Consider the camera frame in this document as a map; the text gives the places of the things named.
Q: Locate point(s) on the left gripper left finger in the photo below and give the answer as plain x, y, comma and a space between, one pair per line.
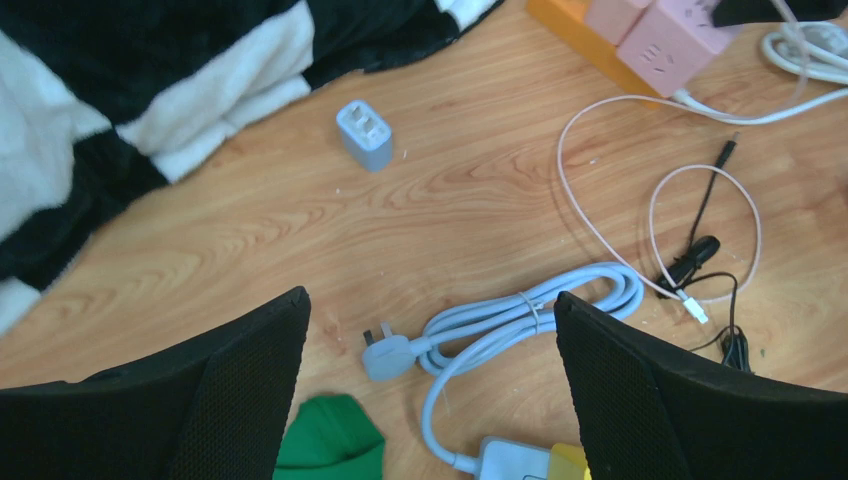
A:
211, 407

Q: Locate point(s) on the light blue power strip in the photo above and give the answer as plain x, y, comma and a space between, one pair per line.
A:
503, 459

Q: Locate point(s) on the green cloth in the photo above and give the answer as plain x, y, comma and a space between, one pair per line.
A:
331, 437

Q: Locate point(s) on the orange power strip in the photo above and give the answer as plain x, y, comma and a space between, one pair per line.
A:
565, 19

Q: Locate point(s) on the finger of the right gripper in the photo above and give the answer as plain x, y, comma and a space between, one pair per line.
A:
741, 12

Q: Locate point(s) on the black adapter with thin cable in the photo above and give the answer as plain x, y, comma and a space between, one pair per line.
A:
698, 251

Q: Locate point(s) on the pink cube socket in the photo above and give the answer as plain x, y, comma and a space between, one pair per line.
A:
672, 42

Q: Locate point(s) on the black white checkered pillow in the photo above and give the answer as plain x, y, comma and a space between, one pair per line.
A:
105, 101

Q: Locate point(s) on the black tp-link power adapter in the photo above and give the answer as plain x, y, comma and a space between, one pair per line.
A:
731, 338

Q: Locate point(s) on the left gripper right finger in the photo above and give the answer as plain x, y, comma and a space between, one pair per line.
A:
648, 409

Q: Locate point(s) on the yellow cube socket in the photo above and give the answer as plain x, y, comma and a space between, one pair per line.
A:
568, 462

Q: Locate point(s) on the grey blue small charger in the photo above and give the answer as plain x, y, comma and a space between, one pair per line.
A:
366, 136

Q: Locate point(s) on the pink usb charger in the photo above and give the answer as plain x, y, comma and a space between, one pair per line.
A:
614, 19

